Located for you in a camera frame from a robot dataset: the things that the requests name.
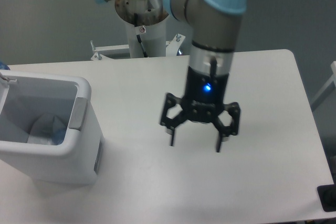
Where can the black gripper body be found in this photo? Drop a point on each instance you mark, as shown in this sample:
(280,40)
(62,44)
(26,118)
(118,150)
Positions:
(203,97)

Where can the clear plastic water bottle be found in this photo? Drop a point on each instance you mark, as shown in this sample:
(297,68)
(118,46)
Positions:
(58,137)

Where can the white paper tissue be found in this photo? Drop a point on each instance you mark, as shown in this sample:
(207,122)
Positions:
(43,128)

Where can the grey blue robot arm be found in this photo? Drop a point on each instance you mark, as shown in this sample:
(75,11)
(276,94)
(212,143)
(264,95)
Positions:
(216,25)

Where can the white trash can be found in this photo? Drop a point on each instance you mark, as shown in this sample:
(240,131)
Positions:
(27,96)

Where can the black object at table edge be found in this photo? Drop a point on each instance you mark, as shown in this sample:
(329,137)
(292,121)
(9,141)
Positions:
(327,197)

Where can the blue object at left edge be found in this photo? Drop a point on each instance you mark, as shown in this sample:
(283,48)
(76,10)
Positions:
(4,66)

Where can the white furniture frame right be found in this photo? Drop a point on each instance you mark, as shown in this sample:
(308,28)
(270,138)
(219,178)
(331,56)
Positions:
(327,88)

